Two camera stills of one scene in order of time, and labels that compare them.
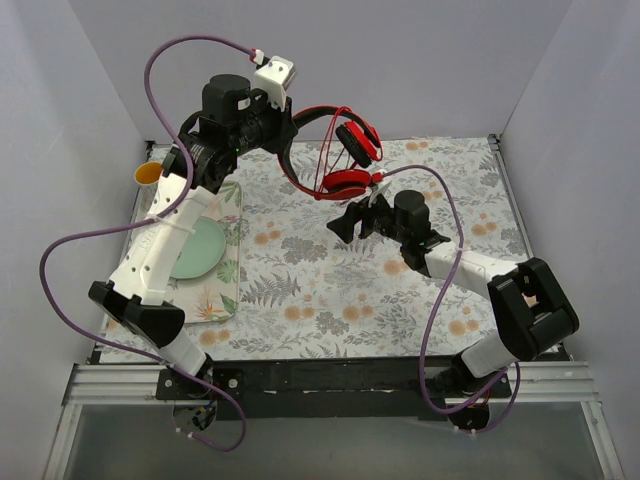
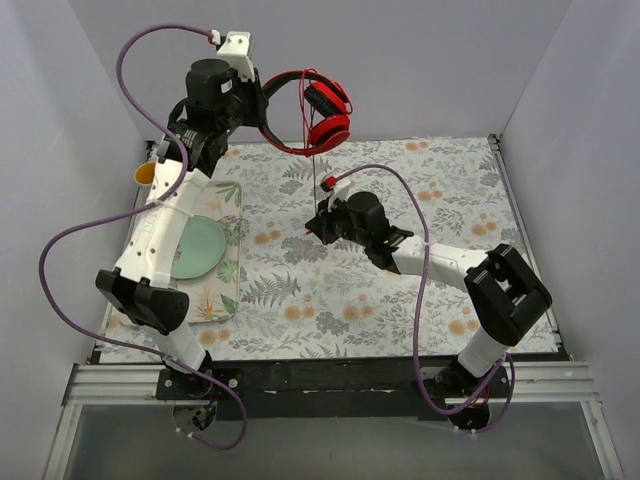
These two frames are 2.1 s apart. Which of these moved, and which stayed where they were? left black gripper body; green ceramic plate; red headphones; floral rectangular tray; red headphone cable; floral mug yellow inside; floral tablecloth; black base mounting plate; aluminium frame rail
Moved: red headphone cable; left black gripper body; red headphones
Stayed: aluminium frame rail; green ceramic plate; floral rectangular tray; floral tablecloth; black base mounting plate; floral mug yellow inside
